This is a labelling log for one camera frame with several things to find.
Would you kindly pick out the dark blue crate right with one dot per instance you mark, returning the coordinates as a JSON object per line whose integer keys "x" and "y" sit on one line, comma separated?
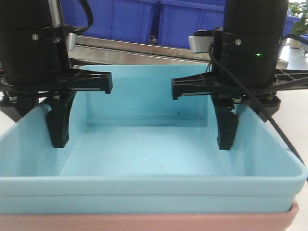
{"x": 292, "y": 26}

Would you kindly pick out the dark blue crate left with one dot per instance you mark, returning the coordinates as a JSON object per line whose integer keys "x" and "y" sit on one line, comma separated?
{"x": 124, "y": 20}

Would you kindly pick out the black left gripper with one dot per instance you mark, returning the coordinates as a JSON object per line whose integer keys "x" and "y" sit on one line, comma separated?
{"x": 36, "y": 60}

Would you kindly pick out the stainless steel shelf rack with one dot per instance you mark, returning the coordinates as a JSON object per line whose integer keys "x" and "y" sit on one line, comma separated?
{"x": 90, "y": 50}

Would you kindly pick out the light blue plastic box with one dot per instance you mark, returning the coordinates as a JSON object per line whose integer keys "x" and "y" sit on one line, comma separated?
{"x": 136, "y": 150}

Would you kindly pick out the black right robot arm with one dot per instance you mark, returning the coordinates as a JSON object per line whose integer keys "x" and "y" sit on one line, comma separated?
{"x": 253, "y": 17}

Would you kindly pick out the pink plastic box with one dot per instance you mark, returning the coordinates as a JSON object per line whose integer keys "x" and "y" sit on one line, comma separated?
{"x": 151, "y": 222}

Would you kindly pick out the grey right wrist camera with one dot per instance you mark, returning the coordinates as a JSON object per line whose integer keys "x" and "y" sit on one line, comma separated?
{"x": 200, "y": 40}

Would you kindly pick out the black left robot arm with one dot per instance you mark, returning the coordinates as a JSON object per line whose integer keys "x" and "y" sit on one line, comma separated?
{"x": 33, "y": 14}

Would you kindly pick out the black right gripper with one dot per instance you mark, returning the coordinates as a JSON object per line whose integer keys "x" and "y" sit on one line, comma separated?
{"x": 252, "y": 60}

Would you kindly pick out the dark blue crate middle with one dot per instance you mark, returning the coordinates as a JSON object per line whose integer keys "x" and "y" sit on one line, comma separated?
{"x": 179, "y": 19}

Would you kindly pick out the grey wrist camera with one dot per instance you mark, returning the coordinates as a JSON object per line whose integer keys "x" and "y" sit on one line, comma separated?
{"x": 200, "y": 40}
{"x": 71, "y": 41}

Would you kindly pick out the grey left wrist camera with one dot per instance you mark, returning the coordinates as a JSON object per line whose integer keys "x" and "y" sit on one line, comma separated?
{"x": 71, "y": 41}

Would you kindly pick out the potted green plant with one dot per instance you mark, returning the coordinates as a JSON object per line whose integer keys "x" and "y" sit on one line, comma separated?
{"x": 299, "y": 9}

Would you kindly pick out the dark blue crate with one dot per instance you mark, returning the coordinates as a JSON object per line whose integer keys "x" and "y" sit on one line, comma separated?
{"x": 179, "y": 19}
{"x": 292, "y": 26}
{"x": 124, "y": 20}

